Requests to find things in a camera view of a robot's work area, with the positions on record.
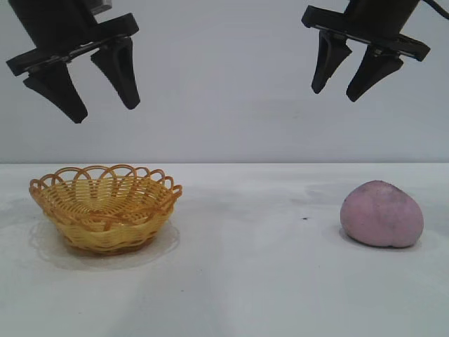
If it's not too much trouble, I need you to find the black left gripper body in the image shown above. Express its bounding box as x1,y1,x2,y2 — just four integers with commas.
6,0,140,77

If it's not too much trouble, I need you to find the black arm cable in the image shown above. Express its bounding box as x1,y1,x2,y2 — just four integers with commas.
424,0,449,18

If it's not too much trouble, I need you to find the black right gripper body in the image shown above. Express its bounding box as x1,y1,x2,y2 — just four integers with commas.
301,0,431,62

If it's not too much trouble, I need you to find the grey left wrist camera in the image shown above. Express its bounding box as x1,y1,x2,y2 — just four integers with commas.
91,0,114,15

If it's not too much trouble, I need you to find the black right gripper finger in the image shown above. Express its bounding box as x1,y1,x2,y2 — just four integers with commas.
311,30,353,94
346,45,404,103

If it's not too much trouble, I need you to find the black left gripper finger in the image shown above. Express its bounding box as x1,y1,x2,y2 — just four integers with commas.
90,37,141,110
23,62,88,124

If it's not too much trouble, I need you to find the yellow woven plastic basket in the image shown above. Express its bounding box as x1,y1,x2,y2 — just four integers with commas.
29,164,183,256

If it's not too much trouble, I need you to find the pink toy peach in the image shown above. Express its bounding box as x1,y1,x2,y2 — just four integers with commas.
340,179,424,249

